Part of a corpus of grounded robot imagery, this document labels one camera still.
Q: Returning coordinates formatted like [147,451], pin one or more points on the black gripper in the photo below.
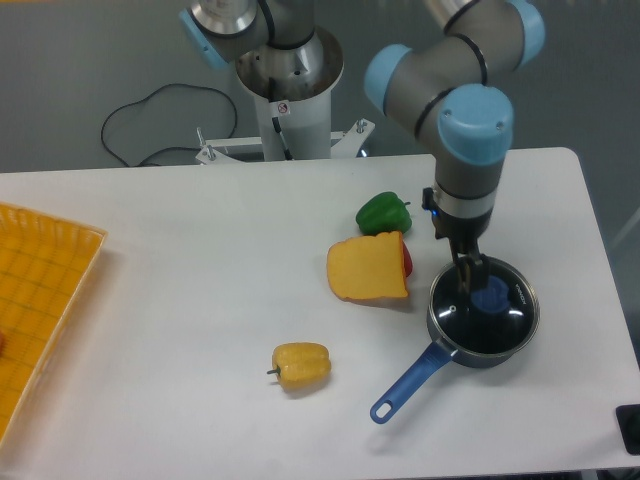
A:
[462,221]

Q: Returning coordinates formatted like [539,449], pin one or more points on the glass lid blue knob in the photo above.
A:
[491,323]

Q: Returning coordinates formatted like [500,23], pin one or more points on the blue handled saucepan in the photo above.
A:
[436,355]

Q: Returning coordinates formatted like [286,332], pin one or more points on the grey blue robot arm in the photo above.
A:
[442,96]

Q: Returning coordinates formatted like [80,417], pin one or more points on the red toy pepper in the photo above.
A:
[407,261]

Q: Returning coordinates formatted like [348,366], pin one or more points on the green toy bell pepper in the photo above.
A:
[385,212]

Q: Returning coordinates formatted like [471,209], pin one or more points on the yellow toy bread slice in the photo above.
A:
[368,267]

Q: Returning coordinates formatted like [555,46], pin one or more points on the yellow toy bell pepper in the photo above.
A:
[299,365]

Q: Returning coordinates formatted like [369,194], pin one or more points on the black corner device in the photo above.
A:
[628,421]

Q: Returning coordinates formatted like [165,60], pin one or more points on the yellow plastic basket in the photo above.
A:
[45,261]

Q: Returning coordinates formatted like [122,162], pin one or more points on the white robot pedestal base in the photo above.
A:
[291,90]

